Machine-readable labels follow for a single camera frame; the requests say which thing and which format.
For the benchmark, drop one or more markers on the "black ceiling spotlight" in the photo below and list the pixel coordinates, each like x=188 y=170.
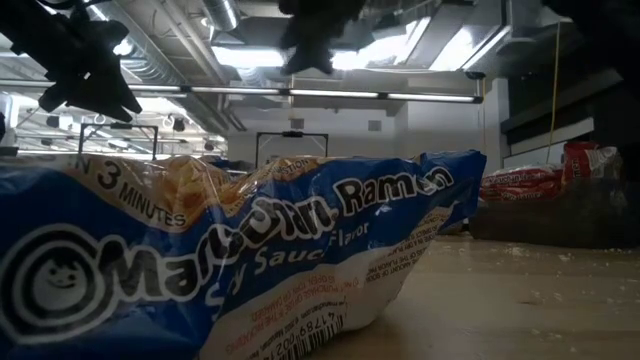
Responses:
x=178 y=125

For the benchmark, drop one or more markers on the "dome security camera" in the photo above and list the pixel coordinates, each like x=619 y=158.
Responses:
x=475 y=75

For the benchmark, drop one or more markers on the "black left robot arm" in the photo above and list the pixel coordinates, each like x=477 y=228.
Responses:
x=12 y=20

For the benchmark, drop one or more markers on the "silver corrugated ceiling duct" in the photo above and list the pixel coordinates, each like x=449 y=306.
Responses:
x=150 y=70

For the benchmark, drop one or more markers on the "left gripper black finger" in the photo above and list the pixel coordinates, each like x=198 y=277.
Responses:
x=54 y=97
x=110 y=95

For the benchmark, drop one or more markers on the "red noodle package white back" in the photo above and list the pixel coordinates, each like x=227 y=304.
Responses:
x=590 y=162

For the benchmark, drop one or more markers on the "blue soy sauce noodle package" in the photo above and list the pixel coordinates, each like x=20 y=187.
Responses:
x=150 y=280

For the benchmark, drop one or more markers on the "black metal frame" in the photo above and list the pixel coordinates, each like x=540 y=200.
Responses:
x=145 y=127
x=292 y=134

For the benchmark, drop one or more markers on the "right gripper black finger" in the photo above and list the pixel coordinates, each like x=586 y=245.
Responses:
x=322 y=60
x=297 y=61

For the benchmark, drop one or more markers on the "grey square wall box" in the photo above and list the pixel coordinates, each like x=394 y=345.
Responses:
x=297 y=123
x=374 y=125

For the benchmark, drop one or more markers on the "red Maruchan noodle package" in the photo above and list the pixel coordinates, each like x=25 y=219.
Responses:
x=520 y=177
x=525 y=195

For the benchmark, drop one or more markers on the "long ceiling light bar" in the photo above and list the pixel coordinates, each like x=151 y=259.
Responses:
x=325 y=93

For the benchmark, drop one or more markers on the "dark sorting bin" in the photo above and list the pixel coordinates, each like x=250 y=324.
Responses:
x=550 y=220

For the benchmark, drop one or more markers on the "round silver ceiling duct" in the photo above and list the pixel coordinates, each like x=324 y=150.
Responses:
x=222 y=12

